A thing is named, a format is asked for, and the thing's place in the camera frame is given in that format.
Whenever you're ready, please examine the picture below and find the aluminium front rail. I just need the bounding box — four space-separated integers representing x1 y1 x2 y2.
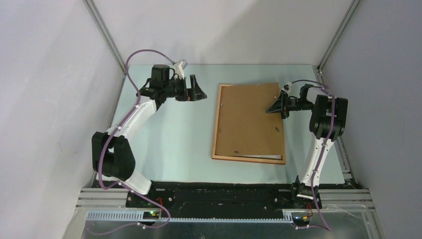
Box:
76 188 375 212

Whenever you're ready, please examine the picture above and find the aluminium rail left side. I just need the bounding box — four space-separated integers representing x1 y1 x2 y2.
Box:
82 0 128 189

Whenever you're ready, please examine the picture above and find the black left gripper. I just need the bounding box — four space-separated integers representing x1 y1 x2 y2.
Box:
163 75 206 102

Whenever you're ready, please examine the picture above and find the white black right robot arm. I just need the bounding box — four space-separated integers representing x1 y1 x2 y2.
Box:
266 83 348 208

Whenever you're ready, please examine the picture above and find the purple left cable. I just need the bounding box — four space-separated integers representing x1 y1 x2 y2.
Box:
88 49 175 237

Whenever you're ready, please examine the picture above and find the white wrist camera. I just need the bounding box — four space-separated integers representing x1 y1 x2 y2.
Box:
171 59 188 79
281 82 292 94

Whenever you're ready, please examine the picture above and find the aluminium rail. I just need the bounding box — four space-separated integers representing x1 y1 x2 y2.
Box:
315 0 362 181
82 0 128 189
76 188 375 212

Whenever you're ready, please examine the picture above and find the grey slotted cable duct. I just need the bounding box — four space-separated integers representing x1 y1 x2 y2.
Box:
86 210 293 224

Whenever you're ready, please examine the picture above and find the aluminium rail right side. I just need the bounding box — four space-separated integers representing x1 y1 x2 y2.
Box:
315 0 362 181

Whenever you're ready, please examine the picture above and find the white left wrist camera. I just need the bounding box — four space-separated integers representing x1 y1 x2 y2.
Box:
171 59 188 79

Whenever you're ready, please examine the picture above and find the sunset landscape photo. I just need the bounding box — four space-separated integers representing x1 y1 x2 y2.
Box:
238 155 283 160

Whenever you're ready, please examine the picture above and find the wooden picture frame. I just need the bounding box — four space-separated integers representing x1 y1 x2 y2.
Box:
211 83 287 165

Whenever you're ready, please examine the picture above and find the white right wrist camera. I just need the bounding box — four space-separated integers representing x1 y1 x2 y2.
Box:
281 82 292 94

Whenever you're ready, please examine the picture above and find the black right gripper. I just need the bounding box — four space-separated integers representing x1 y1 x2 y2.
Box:
265 92 314 120

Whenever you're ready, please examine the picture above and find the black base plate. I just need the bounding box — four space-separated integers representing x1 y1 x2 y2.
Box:
125 189 315 219

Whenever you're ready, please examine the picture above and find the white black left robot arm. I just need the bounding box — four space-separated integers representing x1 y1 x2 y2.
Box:
92 63 207 208

